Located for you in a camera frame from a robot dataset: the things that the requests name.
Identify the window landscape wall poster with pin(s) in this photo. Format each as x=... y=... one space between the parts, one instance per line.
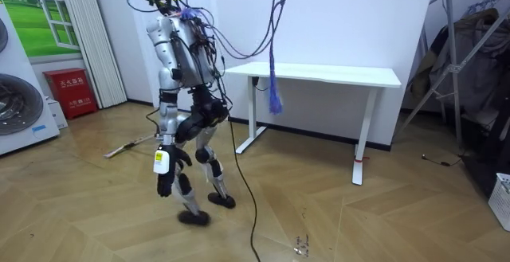
x=36 y=27

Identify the grey metal clothes rack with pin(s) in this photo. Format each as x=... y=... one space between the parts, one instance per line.
x=452 y=69

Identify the white pleated curtain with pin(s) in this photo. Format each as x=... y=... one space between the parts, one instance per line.
x=95 y=55

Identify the white washing machine tower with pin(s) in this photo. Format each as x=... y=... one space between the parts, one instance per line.
x=20 y=106

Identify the red fire equipment box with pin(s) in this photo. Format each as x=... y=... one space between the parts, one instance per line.
x=71 y=95

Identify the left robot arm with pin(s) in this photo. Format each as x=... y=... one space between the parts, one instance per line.
x=168 y=114

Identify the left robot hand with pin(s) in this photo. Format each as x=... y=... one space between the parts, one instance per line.
x=165 y=182

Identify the robot legs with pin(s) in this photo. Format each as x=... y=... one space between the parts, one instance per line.
x=205 y=114

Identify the hanging dark clothes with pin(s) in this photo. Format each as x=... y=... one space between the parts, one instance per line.
x=482 y=67

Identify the light wooden stick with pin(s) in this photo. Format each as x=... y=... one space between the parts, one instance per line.
x=127 y=146

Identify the robot body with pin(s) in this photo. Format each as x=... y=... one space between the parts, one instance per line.
x=187 y=55

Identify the small white box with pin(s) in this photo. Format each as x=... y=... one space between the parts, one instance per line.
x=59 y=114

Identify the white plastic basket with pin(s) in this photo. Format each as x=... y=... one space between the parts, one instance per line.
x=500 y=202

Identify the red tape band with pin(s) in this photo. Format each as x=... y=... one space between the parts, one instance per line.
x=360 y=159

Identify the white desk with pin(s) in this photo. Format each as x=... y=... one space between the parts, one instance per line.
x=318 y=73

